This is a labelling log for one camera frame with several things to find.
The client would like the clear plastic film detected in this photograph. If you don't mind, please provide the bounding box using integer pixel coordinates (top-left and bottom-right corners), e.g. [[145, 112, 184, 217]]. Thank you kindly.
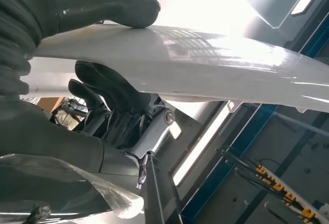
[[0, 154, 144, 224]]

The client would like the blue steel beam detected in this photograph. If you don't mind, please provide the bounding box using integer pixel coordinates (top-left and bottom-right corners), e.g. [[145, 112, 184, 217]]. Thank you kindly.
[[180, 104, 278, 224]]

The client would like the ceiling cable tray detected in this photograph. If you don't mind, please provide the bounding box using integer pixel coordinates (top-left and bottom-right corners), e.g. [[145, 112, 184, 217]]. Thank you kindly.
[[215, 145, 329, 224]]

